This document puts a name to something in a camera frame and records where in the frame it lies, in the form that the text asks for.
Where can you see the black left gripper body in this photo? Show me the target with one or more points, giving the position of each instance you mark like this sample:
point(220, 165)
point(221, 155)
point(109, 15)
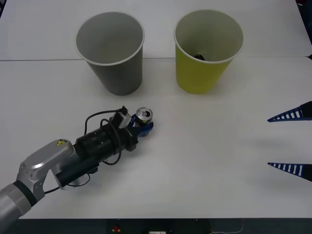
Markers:
point(128, 141)

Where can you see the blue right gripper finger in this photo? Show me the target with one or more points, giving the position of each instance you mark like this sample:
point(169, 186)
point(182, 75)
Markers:
point(306, 170)
point(306, 112)

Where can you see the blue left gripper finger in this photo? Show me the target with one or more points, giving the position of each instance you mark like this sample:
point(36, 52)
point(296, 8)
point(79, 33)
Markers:
point(133, 120)
point(146, 128)

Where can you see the silver-topped drink can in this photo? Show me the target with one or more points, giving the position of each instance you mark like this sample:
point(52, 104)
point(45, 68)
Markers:
point(144, 114)

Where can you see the silver and black left arm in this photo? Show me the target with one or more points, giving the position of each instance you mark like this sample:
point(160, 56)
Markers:
point(44, 156)

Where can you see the grey plastic bin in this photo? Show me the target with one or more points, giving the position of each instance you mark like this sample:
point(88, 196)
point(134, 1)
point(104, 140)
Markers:
point(117, 73)

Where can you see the yellow-green plastic bin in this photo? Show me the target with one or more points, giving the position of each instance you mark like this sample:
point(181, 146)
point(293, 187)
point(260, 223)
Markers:
point(195, 75)

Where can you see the red button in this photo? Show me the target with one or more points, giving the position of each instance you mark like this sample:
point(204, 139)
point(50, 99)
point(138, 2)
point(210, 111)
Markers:
point(115, 229)

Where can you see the black bottle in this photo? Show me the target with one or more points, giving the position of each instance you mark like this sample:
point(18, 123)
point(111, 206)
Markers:
point(200, 57)

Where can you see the black robot torso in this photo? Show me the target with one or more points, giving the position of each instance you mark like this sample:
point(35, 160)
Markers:
point(185, 226)

